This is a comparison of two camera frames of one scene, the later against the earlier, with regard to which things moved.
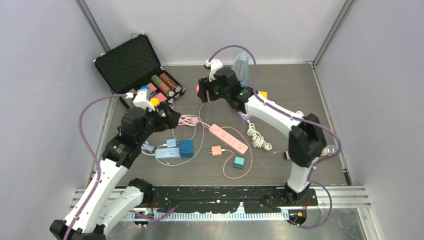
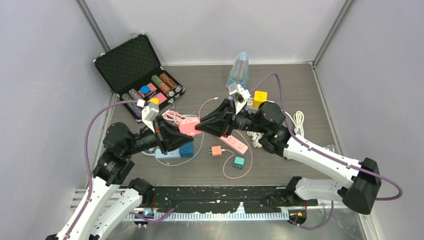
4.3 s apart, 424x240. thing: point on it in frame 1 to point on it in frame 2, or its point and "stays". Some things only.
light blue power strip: (163, 153) stays
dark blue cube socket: (186, 148) stays
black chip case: (133, 65) stays
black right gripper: (206, 86) to (220, 127)
